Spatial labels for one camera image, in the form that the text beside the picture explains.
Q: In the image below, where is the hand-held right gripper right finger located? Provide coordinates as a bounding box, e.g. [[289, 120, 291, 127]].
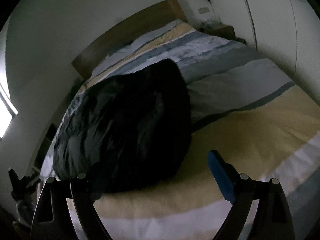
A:
[[207, 150, 295, 240]]

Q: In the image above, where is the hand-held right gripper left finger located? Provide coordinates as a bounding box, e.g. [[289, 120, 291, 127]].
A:
[[30, 172, 113, 240]]

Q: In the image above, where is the black padded jacket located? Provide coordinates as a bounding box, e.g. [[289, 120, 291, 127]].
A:
[[53, 58, 193, 193]]

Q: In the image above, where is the black stand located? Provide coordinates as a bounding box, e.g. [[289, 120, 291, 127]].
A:
[[7, 167, 40, 207]]

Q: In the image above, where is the striped duvet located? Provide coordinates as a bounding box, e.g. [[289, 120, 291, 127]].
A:
[[40, 19, 320, 240]]

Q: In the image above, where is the window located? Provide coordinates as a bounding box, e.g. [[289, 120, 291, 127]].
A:
[[0, 80, 18, 138]]

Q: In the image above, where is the wooden nightstand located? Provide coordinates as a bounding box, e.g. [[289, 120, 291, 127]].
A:
[[209, 24, 235, 40]]

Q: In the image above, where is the white wardrobe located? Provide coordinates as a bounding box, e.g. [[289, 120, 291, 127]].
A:
[[199, 0, 320, 85]]

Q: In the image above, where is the wooden headboard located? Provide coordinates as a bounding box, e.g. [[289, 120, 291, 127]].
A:
[[72, 0, 188, 79]]

